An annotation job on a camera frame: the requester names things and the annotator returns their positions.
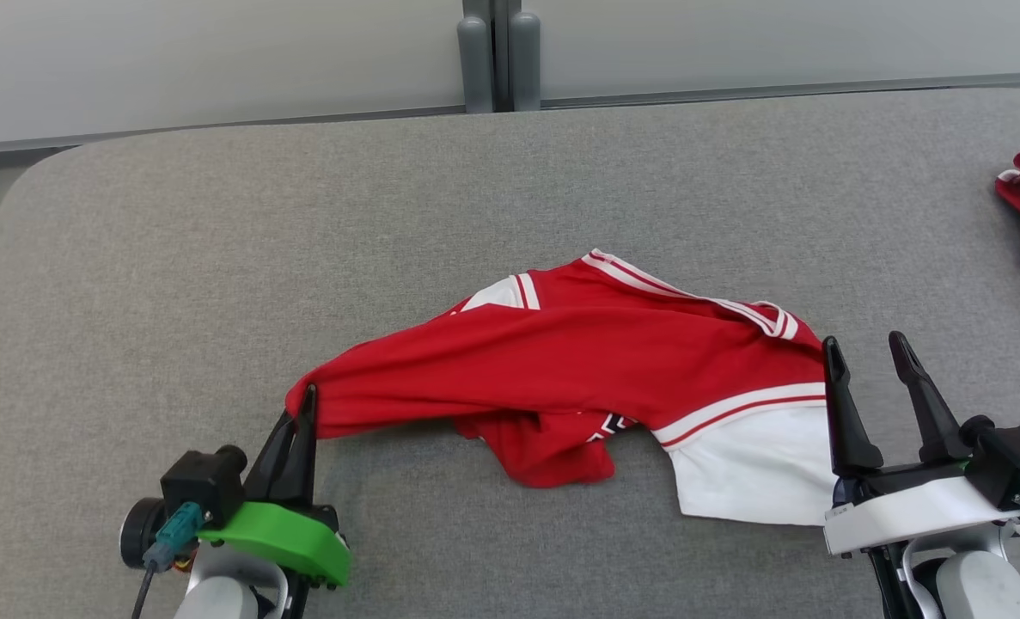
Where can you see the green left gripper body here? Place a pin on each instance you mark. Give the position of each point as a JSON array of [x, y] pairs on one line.
[[290, 537]]

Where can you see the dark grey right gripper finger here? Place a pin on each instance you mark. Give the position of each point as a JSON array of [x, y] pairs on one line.
[[849, 421], [931, 413]]

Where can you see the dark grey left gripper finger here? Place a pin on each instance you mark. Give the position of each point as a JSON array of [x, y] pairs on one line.
[[271, 464], [302, 464]]

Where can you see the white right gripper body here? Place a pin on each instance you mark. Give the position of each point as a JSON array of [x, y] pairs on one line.
[[913, 511]]

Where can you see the red Bulls basketball jersey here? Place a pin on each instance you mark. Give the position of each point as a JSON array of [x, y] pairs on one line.
[[561, 361]]

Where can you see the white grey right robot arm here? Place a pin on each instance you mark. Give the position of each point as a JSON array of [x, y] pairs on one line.
[[982, 589]]

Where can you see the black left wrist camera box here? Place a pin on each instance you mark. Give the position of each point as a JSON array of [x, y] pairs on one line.
[[200, 481]]

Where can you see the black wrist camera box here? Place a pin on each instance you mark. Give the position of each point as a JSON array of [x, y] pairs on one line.
[[200, 481], [1016, 456]]

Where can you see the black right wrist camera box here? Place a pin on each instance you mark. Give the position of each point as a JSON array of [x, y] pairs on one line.
[[1016, 456]]

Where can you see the grey partition base rail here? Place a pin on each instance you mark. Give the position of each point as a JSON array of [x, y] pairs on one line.
[[217, 129], [776, 90]]

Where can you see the grey door frame post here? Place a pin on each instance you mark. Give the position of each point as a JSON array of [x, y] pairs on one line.
[[475, 60], [522, 60]]

